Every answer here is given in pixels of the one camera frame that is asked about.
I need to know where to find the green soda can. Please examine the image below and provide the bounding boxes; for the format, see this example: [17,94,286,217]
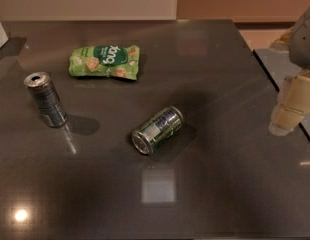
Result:
[131,106,184,155]

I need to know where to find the dark grey upright can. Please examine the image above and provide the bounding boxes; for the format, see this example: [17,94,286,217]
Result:
[24,72,67,128]

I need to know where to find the grey side table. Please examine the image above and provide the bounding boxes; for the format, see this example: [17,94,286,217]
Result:
[253,49,310,141]

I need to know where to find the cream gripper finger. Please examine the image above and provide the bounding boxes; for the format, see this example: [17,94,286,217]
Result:
[269,28,293,50]
[269,69,310,136]

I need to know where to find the green snack bag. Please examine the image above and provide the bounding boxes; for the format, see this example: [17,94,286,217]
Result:
[68,45,140,81]

